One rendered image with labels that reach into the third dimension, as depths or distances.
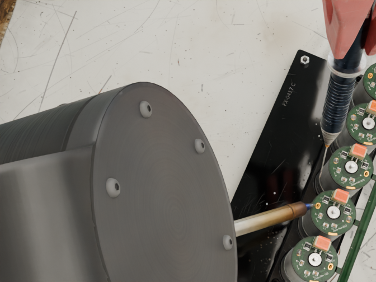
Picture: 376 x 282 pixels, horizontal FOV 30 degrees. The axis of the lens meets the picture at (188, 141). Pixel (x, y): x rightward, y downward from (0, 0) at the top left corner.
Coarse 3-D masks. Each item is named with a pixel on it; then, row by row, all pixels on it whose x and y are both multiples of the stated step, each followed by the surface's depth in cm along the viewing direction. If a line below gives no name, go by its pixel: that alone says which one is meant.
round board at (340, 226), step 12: (324, 192) 39; (324, 204) 38; (336, 204) 38; (348, 204) 38; (312, 216) 38; (324, 216) 38; (348, 216) 38; (324, 228) 38; (336, 228) 38; (348, 228) 38
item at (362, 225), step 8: (368, 200) 38; (368, 208) 38; (368, 216) 38; (360, 224) 38; (368, 224) 38; (360, 232) 38; (352, 240) 38; (360, 240) 38; (352, 248) 38; (352, 256) 38; (344, 264) 37; (352, 264) 37; (336, 272) 37; (344, 272) 37; (344, 280) 37
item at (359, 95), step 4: (360, 80) 42; (360, 84) 41; (356, 88) 42; (360, 88) 41; (352, 92) 43; (356, 92) 42; (360, 92) 41; (364, 92) 41; (352, 96) 43; (356, 96) 42; (360, 96) 42; (364, 96) 41; (368, 96) 41; (352, 100) 43; (356, 100) 42; (360, 100) 42; (364, 100) 41; (368, 100) 41; (372, 100) 41; (352, 104) 43; (356, 104) 43; (348, 112) 44
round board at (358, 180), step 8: (336, 152) 39; (344, 152) 39; (344, 160) 39; (352, 160) 39; (360, 160) 39; (368, 160) 39; (328, 168) 39; (336, 168) 39; (360, 168) 39; (368, 168) 39; (336, 176) 39; (344, 176) 39; (352, 176) 39; (360, 176) 39; (368, 176) 39; (344, 184) 39; (352, 184) 39; (360, 184) 39
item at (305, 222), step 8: (328, 208) 38; (336, 208) 38; (304, 216) 40; (328, 216) 38; (336, 216) 38; (304, 224) 40; (312, 224) 39; (304, 232) 41; (312, 232) 40; (320, 232) 38
